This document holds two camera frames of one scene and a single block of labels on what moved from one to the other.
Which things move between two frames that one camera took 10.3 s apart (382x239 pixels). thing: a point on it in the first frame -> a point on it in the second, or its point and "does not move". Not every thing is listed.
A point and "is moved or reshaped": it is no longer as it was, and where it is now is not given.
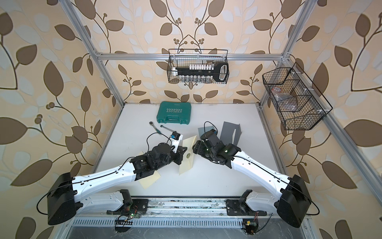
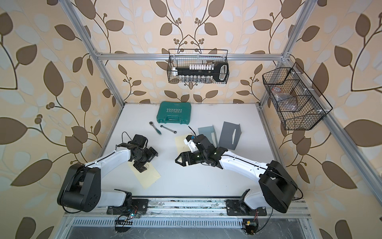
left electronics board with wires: [124, 222] does not move
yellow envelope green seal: [188, 156] is moved or reshaped
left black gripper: [179, 154] -> [148, 151]
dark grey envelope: [231, 133] does not move
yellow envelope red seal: [146, 181] does not move
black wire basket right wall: [299, 105] does not move
